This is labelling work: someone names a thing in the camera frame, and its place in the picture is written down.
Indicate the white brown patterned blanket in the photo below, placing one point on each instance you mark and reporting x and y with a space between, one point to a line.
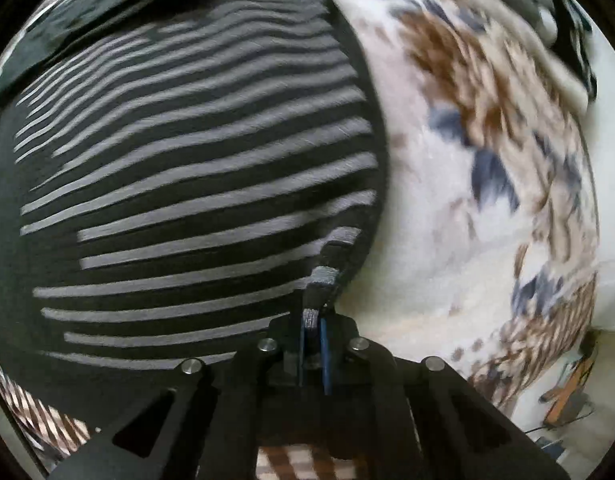
467 200

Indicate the black grey striped garment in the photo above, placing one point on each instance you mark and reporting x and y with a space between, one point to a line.
187 175

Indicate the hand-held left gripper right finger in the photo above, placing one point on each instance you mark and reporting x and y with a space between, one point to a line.
332 345

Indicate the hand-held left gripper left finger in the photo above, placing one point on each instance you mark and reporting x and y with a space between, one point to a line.
293 344

